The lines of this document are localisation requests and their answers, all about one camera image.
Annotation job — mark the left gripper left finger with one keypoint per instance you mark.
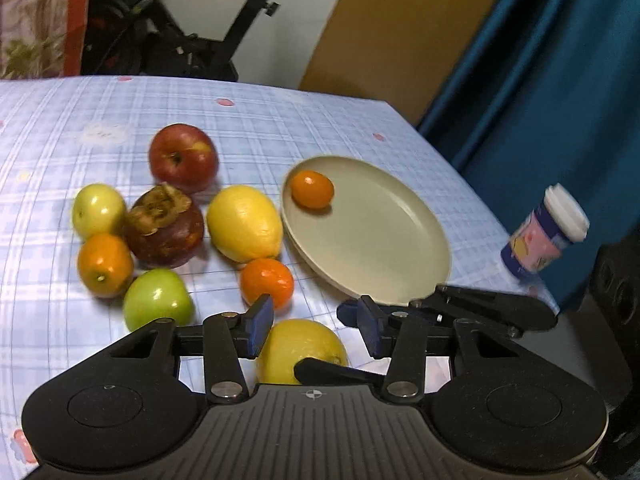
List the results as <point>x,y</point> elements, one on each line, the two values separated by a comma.
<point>227,338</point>

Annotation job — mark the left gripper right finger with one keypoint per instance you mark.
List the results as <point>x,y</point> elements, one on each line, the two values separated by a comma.
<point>441,353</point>

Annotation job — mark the yellow lemon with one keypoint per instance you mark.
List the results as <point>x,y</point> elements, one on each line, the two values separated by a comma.
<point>244,225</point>
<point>290,341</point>

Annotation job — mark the bright green apple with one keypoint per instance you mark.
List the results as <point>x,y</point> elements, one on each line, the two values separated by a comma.
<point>159,293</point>

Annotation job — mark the middle orange tangerine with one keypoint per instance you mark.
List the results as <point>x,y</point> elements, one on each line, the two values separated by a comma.
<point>267,276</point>

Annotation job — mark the orange tangerine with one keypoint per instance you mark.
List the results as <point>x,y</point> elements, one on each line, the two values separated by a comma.
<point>105,265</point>
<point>267,276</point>

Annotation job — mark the beige round plate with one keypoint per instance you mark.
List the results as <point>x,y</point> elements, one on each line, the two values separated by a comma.
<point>376,238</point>

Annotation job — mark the left orange tangerine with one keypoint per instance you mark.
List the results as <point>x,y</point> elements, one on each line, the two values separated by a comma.
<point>105,265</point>

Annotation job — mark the pink blue cartoon cup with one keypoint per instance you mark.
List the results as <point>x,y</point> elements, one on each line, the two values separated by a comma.
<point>556,223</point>

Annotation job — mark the orange kumquat on plate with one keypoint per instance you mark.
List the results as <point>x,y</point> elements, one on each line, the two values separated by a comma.
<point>312,190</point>

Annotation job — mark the yellow-green small apple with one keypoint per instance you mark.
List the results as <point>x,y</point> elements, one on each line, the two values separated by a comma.
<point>98,208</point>

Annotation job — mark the red apple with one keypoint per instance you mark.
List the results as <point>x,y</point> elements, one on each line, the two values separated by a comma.
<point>185,157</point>

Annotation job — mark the black device at right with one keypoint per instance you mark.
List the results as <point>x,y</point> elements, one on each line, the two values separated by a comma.
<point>614,287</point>

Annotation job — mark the blue plaid tablecloth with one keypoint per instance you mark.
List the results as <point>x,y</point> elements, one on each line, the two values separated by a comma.
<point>58,135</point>

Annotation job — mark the dark blue curtain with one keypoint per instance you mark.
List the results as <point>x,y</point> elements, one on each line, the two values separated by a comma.
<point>548,92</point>

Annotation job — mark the brown wooden door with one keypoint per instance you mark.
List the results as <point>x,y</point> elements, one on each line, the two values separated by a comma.
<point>397,51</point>

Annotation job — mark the black exercise bike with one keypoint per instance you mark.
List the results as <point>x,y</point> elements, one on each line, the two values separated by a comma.
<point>140,37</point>

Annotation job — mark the plant print wall hanging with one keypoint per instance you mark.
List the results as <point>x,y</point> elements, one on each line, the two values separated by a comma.
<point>42,38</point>

